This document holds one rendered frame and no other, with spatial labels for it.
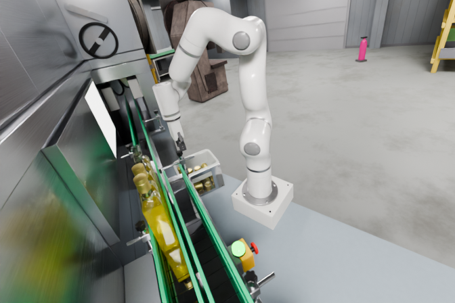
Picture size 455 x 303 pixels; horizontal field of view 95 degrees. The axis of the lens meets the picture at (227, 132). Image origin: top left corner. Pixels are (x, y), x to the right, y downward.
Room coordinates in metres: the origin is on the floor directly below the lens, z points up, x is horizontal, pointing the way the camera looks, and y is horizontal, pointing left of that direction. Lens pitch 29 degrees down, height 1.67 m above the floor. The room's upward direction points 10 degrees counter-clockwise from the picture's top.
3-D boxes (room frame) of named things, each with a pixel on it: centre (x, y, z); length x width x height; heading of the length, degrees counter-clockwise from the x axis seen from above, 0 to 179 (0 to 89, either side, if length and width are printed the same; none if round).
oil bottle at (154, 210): (0.45, 0.25, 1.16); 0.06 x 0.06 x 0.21; 21
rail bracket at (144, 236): (0.43, 0.32, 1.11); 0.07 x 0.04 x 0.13; 112
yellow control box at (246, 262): (0.42, 0.03, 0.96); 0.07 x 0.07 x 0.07; 22
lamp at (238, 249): (0.41, 0.03, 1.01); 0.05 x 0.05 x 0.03
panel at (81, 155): (0.82, 0.55, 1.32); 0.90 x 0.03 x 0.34; 22
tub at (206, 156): (0.93, 0.20, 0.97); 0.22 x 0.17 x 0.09; 112
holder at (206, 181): (0.92, 0.23, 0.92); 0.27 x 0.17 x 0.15; 112
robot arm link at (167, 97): (0.91, 0.24, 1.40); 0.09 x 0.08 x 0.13; 156
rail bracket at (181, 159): (0.79, 0.25, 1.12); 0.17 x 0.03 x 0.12; 112
